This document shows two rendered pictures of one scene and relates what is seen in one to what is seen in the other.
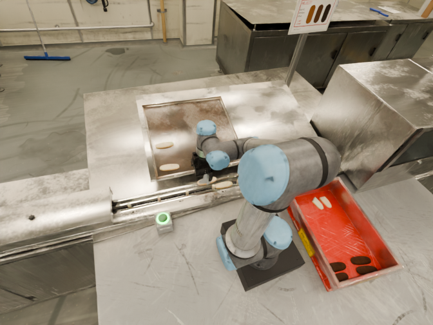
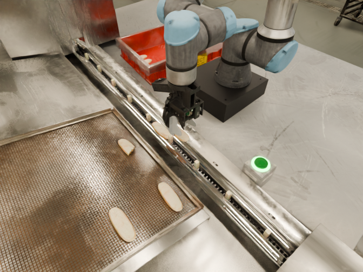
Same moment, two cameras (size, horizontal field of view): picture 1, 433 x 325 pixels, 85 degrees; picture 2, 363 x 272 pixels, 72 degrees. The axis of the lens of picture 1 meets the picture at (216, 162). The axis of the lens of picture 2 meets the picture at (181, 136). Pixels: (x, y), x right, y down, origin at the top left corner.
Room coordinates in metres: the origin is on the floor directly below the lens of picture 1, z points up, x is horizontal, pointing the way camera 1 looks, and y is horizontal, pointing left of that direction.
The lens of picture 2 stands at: (0.80, 0.57, 1.50)
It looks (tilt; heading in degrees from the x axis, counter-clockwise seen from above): 48 degrees down; 255
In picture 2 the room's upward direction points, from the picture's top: straight up
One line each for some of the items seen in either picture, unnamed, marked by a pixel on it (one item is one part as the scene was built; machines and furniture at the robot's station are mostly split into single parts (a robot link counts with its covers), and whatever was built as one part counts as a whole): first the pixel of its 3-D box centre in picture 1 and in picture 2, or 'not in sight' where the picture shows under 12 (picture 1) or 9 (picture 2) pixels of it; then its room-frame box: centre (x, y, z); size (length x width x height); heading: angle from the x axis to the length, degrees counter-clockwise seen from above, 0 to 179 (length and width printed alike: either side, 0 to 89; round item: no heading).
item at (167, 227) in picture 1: (163, 223); (256, 174); (0.47, 0.20, 0.84); 0.08 x 0.08 x 0.11; 23
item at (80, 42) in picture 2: not in sight; (79, 43); (1.00, -0.70, 0.90); 0.06 x 0.01 x 0.06; 23
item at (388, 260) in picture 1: (334, 227); (173, 46); (0.54, -0.59, 0.88); 0.49 x 0.34 x 0.10; 20
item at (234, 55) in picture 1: (293, 47); not in sight; (3.41, -0.85, 0.51); 1.93 x 1.05 x 1.02; 113
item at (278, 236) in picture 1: (270, 236); (240, 39); (0.37, -0.23, 1.06); 0.13 x 0.12 x 0.14; 117
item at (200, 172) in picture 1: (202, 162); (183, 98); (0.67, 0.06, 1.08); 0.09 x 0.08 x 0.12; 117
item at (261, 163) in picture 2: (162, 218); (260, 163); (0.46, 0.20, 0.90); 0.04 x 0.04 x 0.02
